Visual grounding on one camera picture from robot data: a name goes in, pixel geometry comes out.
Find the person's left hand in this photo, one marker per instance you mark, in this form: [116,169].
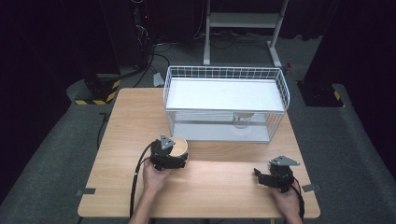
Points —
[155,179]

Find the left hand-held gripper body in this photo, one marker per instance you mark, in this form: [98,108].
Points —
[162,158]

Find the grey tape piece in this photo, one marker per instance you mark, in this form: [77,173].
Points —
[311,188]
[86,191]

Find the round wooden bowl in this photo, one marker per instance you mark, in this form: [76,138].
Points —
[181,146]

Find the grey floor plate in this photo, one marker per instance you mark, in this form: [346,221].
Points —
[158,80]

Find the black computer tower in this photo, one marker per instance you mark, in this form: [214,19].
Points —
[127,31]

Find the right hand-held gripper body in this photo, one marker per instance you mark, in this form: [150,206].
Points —
[281,174]

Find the black yellow striped stand base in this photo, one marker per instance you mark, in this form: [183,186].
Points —
[322,93]
[99,90]

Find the white metal stand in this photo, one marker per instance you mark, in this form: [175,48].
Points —
[243,20]

